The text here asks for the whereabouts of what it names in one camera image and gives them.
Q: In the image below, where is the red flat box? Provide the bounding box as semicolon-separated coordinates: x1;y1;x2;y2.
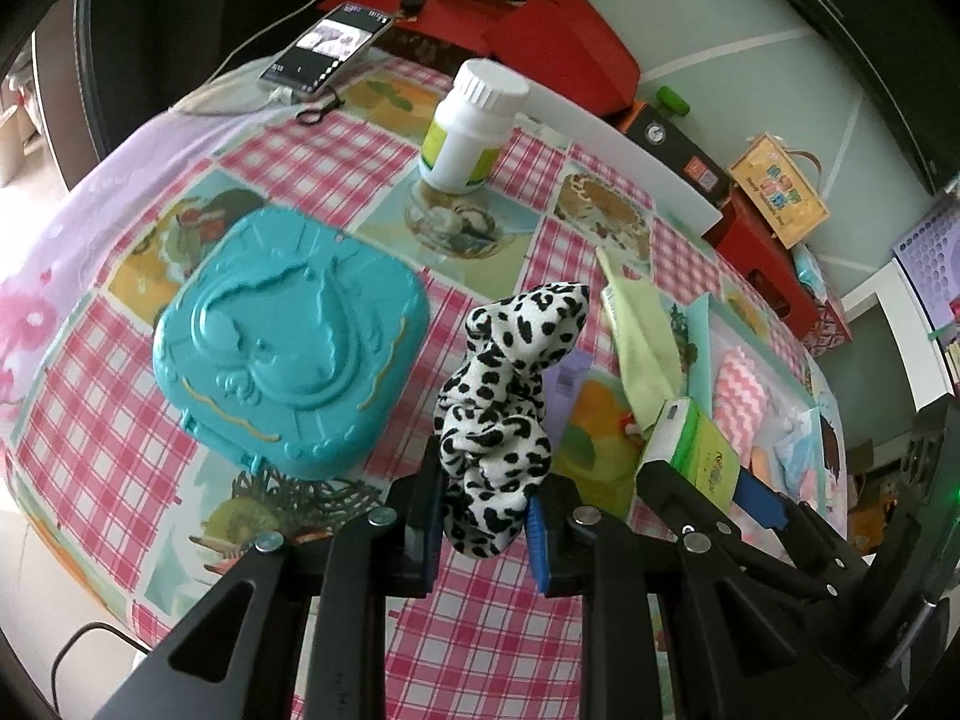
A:
320;0;641;117

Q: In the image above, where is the blue face mask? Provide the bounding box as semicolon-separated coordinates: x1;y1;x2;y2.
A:
775;411;822;497

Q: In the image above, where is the purple packet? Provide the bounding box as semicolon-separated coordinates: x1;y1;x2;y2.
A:
544;348;592;444

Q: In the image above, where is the purple honeycomb poster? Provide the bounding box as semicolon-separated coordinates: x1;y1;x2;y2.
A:
892;195;960;328

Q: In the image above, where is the red patterned gift box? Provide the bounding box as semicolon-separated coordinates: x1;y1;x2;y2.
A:
802;291;853;358

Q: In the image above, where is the pink white striped cloth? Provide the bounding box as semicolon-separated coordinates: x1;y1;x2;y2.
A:
713;348;770;468

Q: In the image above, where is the white pill bottle green label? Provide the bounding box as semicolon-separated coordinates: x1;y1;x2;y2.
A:
420;59;530;195

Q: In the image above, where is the light green cloth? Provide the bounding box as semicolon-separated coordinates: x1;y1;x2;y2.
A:
596;247;685;437

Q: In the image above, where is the smartphone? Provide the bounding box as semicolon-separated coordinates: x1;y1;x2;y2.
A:
259;2;395;101

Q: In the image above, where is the green tissue pack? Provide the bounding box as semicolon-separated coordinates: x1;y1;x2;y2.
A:
641;397;740;514

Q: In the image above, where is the white foam board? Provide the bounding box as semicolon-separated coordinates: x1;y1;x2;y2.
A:
524;80;722;236

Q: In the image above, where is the white tray with teal rim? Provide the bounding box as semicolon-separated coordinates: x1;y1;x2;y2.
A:
685;293;844;518

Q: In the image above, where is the patchwork cartoon tablecloth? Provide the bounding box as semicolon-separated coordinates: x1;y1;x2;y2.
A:
0;44;850;720

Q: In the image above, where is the teal plastic case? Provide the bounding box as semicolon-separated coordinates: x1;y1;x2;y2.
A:
153;206;430;481

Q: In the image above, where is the beige makeup sponge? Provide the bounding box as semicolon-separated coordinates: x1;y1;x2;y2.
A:
748;445;773;488

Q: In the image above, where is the white shelf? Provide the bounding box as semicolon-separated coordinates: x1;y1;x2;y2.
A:
841;259;955;411

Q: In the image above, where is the black device with gauge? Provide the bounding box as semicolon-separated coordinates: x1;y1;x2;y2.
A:
617;101;731;208

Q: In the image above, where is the blue tissue packet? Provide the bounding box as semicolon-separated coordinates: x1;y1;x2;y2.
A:
791;242;828;304

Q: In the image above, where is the wooden picture handbag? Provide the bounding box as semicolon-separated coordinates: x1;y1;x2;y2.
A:
729;133;830;249

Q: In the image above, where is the red box with handle slot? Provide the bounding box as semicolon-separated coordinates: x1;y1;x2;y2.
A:
706;187;818;340

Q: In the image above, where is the leopard print scrunchie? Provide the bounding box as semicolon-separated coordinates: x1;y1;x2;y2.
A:
433;281;589;559

